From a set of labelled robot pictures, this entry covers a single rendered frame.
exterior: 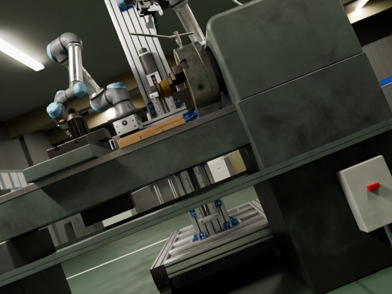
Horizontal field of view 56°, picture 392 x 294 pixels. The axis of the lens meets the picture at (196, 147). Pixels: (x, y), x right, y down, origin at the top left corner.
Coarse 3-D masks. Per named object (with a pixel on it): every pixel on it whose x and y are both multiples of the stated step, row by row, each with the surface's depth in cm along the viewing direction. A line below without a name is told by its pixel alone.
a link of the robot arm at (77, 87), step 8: (64, 40) 219; (72, 40) 217; (80, 40) 221; (72, 48) 215; (80, 48) 219; (72, 56) 213; (80, 56) 216; (72, 64) 210; (80, 64) 213; (72, 72) 208; (80, 72) 210; (72, 80) 206; (80, 80) 207; (72, 88) 203; (80, 88) 202; (72, 96) 204; (80, 96) 205
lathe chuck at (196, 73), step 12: (180, 48) 170; (192, 48) 166; (180, 60) 164; (192, 60) 163; (192, 72) 162; (204, 72) 163; (192, 84) 163; (204, 84) 164; (192, 96) 168; (204, 96) 167; (204, 108) 178
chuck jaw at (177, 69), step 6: (186, 60) 164; (174, 66) 165; (180, 66) 165; (186, 66) 163; (174, 72) 164; (180, 72) 165; (168, 78) 172; (174, 78) 169; (180, 78) 170; (174, 84) 173
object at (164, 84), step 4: (164, 80) 175; (156, 84) 176; (160, 84) 174; (164, 84) 174; (168, 84) 173; (156, 88) 174; (160, 88) 174; (164, 88) 173; (168, 88) 173; (172, 88) 175; (176, 88) 176; (160, 92) 174; (164, 92) 174; (168, 92) 174; (172, 92) 177; (160, 96) 175; (164, 96) 177; (168, 96) 176; (172, 96) 177
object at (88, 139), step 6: (78, 138) 155; (84, 138) 155; (90, 138) 161; (66, 144) 155; (72, 144) 155; (78, 144) 155; (84, 144) 155; (96, 144) 167; (102, 144) 180; (108, 144) 196; (48, 150) 155; (54, 150) 155; (60, 150) 155; (66, 150) 155; (48, 156) 155; (54, 156) 155
